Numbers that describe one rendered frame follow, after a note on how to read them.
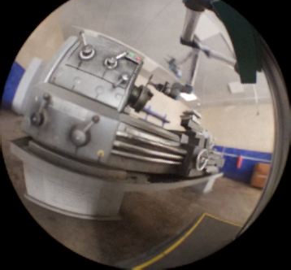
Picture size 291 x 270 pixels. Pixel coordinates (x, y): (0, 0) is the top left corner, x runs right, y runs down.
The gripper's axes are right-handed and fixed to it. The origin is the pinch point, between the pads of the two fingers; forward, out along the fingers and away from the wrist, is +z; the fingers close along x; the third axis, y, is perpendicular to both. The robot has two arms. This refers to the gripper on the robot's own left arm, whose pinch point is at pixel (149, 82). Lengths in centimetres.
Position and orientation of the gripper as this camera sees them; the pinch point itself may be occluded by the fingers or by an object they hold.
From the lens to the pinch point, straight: 100.5
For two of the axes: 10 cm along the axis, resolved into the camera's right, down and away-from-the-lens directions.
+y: -4.0, 9.0, 1.6
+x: -0.8, -2.1, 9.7
